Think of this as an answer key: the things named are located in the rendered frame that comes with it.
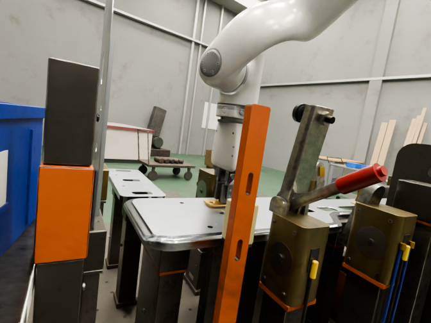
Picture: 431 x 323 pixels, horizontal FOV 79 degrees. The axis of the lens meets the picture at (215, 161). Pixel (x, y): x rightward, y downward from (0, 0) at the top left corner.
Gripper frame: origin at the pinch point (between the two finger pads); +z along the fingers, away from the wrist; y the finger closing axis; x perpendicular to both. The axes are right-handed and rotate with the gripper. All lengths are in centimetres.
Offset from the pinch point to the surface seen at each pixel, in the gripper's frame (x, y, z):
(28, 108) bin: 33.9, -16.9, -12.8
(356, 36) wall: -677, 469, -332
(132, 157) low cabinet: -114, 627, 86
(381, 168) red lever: 0.5, -31.5, -11.4
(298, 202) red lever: 0.9, -21.4, -4.3
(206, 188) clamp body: -2.6, 13.3, 2.9
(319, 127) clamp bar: 0.1, -22.0, -15.4
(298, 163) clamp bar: 1.8, -21.0, -10.0
